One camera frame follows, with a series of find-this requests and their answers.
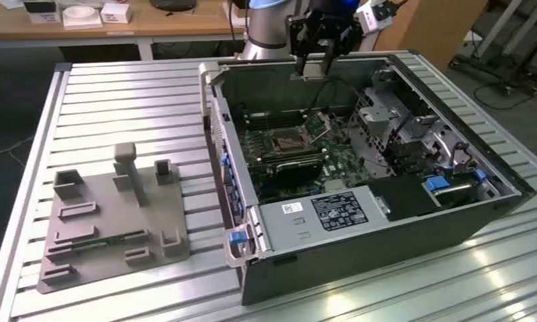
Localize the white printed box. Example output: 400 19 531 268
100 2 134 25

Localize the green motherboard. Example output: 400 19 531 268
238 109 374 206

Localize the black plastic shroud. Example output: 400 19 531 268
367 176 446 223

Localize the grey power supply unit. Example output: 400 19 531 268
255 187 394 253

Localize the metal socket cover frame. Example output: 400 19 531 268
302 112 338 144

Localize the white round holder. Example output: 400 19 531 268
62 5 106 32

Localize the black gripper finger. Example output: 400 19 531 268
320 39 339 76
295 54 310 78

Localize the grey parts rack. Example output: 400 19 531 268
35 142 194 295

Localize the perforated metal drive cage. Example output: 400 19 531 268
348 68 435 178

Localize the silver CPU plate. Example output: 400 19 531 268
291 62 330 82

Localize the coloured wire bundle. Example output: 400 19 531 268
447 140 479 175

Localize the wooden cabinet panel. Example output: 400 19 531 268
375 0 492 73

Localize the green RAM stick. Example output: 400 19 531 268
71 234 132 251

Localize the CPU socket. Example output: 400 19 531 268
268 126 314 157

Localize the black graphics card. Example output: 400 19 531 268
263 156 324 195

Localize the white box with black top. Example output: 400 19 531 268
23 0 59 25

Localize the blue disk carrier latch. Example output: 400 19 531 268
422 176 450 195

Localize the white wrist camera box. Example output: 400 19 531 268
356 2 396 34

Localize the wheeled equipment stand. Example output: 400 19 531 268
447 0 537 98

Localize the black round object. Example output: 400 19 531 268
150 0 198 11

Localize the black open PC case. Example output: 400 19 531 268
198 50 537 307

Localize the wooden desk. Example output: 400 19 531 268
0 0 252 61

